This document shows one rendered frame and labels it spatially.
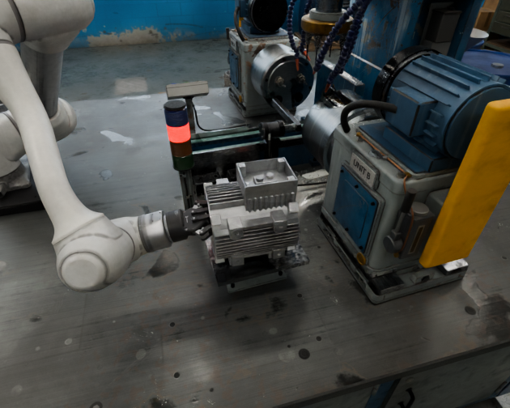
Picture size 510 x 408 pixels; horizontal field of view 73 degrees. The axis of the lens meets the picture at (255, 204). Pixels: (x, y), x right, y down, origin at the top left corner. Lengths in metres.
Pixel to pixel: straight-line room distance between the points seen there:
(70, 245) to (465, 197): 0.74
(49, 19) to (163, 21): 5.86
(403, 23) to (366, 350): 0.99
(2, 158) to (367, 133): 1.20
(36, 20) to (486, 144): 0.95
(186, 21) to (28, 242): 5.87
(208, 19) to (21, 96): 6.10
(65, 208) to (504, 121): 0.78
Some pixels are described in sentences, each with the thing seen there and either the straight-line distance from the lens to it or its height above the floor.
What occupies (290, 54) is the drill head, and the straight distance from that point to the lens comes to 1.59.
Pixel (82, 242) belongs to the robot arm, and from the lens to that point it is 0.66.
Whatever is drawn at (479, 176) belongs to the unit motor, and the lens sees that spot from 0.79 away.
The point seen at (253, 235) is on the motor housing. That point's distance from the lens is 0.78.
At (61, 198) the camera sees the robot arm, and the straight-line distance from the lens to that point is 0.72.
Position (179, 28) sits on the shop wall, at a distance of 6.85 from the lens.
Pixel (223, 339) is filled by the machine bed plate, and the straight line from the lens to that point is 0.90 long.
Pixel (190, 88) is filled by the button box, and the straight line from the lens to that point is 1.52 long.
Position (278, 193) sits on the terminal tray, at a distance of 0.77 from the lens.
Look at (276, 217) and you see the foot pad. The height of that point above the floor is 1.08.
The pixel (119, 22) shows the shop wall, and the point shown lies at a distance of 6.83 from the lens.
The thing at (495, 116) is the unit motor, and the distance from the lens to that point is 0.72.
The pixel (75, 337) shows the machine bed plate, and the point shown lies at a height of 0.80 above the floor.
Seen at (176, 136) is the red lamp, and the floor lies 1.14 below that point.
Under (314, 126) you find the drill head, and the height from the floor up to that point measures 1.08.
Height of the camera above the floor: 1.58
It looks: 39 degrees down
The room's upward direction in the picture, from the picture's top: straight up
